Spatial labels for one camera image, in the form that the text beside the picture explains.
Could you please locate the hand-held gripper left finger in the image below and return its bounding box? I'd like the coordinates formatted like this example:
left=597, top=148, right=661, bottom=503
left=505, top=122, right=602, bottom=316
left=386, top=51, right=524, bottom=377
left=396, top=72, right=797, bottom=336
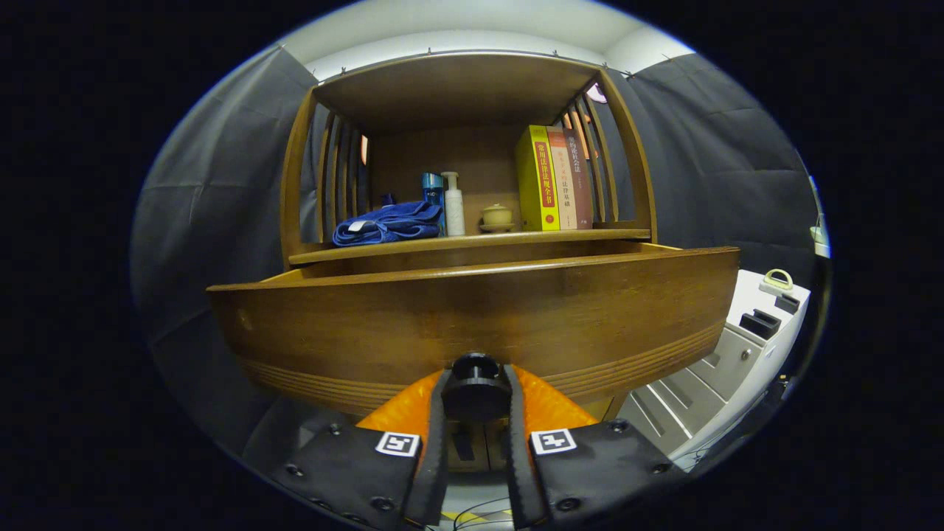
left=269, top=367, right=452, bottom=530

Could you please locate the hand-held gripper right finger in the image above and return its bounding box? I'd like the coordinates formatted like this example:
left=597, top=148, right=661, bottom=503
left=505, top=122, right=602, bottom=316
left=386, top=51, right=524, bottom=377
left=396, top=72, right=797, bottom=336
left=504, top=364, right=690, bottom=530

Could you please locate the wooden drawer with black knob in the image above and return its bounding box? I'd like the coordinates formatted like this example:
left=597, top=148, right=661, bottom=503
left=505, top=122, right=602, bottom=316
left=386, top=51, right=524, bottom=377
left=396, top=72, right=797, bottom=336
left=206, top=242, right=740, bottom=423

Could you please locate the wooden cabinet door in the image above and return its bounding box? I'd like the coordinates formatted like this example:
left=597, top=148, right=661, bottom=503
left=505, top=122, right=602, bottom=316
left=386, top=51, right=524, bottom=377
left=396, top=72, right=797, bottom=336
left=483, top=422, right=510, bottom=473
left=448, top=422, right=484, bottom=473

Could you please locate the wooden countertop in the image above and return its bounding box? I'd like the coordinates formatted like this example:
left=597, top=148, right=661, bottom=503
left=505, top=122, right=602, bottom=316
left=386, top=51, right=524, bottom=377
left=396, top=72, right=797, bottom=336
left=289, top=229, right=652, bottom=265

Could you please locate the white side cabinet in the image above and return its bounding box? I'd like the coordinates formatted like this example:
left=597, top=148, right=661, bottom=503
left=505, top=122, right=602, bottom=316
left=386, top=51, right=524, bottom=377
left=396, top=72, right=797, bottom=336
left=616, top=269, right=812, bottom=469

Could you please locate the wooden cabinet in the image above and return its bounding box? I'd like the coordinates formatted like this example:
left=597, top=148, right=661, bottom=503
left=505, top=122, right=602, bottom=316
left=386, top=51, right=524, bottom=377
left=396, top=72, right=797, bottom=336
left=279, top=50, right=659, bottom=473

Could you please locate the blue folded towel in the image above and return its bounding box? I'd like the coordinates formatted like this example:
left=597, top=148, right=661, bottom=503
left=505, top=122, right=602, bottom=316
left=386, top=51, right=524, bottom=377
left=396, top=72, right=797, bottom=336
left=332, top=201, right=445, bottom=247

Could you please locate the white pump bottle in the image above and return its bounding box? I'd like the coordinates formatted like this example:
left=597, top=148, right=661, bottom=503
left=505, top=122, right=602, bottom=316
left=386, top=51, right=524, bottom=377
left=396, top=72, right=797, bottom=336
left=441, top=172, right=466, bottom=237

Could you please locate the yellow lidded teacup with saucer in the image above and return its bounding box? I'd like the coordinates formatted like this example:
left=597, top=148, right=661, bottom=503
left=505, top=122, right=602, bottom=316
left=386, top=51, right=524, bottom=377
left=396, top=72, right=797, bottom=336
left=479, top=204, right=515, bottom=234

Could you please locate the yellow book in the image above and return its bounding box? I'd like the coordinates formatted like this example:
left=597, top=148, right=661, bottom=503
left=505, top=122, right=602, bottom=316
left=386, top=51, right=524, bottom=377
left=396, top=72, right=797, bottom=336
left=516, top=125, right=561, bottom=232

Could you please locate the orange book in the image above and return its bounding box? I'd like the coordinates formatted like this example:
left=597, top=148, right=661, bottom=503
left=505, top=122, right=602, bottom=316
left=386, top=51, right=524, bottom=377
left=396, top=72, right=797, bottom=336
left=546, top=127, right=579, bottom=231

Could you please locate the brown book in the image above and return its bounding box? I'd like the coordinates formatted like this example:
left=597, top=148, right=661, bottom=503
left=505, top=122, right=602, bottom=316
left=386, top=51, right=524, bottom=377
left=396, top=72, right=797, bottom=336
left=566, top=130, right=594, bottom=230

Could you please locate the green white small object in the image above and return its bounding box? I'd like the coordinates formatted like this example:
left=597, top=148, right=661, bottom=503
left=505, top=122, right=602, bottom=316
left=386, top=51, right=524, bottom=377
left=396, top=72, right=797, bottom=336
left=760, top=268, right=795, bottom=297

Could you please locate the black backdrop cloth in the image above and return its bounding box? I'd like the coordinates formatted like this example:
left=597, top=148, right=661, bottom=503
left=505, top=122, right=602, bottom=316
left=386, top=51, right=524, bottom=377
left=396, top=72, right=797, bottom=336
left=133, top=44, right=819, bottom=458

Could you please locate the floor cable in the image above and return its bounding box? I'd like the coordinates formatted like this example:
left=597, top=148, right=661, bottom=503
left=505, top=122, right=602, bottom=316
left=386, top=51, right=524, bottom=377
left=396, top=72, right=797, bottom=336
left=450, top=498, right=517, bottom=531

